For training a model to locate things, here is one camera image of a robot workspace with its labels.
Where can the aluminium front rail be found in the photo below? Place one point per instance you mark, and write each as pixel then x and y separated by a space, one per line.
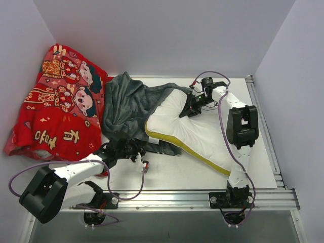
pixel 265 199

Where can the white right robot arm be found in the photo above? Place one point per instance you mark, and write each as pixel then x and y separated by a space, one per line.
pixel 240 130

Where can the white pillow yellow edge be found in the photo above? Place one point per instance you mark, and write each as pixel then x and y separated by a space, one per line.
pixel 199 136

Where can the grey plush pillowcase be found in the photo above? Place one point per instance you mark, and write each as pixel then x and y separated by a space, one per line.
pixel 128 103

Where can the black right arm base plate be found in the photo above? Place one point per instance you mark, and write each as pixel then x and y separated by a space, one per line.
pixel 223 200

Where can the aluminium right side rail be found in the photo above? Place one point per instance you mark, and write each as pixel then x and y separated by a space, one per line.
pixel 265 134

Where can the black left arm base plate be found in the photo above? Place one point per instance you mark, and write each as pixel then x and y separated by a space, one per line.
pixel 100 201

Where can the red cartoon print pillow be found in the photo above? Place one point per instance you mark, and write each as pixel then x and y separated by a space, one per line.
pixel 61 117

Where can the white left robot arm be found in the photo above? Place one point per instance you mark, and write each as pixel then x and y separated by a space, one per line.
pixel 51 190

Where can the aluminium rail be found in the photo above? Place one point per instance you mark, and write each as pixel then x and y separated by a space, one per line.
pixel 265 199
pixel 265 134

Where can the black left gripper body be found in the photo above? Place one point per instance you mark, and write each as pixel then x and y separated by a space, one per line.
pixel 132 148

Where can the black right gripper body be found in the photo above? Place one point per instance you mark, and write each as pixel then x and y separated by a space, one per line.
pixel 191 106

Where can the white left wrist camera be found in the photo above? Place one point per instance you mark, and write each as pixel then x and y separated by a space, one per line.
pixel 142 165

